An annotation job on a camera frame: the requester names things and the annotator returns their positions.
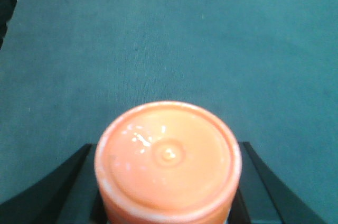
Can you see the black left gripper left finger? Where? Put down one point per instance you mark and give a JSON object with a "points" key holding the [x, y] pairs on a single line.
{"points": [[69, 194]]}

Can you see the orange cylindrical capacitor 4680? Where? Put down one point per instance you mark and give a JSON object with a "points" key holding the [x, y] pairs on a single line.
{"points": [[168, 162]]}

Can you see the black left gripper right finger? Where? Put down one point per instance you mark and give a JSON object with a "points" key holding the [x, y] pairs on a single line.
{"points": [[262, 197]]}

